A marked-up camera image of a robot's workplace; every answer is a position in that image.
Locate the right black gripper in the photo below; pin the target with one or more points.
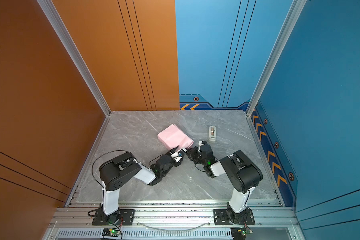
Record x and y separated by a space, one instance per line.
193 151

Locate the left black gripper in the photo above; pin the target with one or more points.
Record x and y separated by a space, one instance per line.
172 151

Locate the purple wrapping paper sheet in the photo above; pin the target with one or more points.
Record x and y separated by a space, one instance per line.
174 137

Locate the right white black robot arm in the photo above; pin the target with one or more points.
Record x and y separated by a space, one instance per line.
243 173

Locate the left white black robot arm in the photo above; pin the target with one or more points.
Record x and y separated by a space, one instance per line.
115 173

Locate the white tape dispenser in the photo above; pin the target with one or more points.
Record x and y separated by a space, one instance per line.
212 134

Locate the right green circuit board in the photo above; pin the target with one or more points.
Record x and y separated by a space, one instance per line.
238 234

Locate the green circuit board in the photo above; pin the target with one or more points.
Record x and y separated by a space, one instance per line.
238 234
111 233

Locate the left green circuit board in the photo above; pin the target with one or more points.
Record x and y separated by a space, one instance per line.
111 233

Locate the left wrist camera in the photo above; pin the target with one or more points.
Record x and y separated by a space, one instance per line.
177 156

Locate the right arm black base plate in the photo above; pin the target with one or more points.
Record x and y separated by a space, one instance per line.
229 217

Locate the aluminium front rail frame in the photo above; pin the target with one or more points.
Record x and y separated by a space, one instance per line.
176 220

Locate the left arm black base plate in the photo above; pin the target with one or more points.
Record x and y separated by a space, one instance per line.
122 217

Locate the right aluminium corner post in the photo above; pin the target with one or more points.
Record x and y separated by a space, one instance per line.
280 43

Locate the aluminium corner post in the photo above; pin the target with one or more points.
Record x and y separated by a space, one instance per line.
63 34
280 43

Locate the left aluminium corner post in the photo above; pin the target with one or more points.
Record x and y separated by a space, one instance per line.
63 34

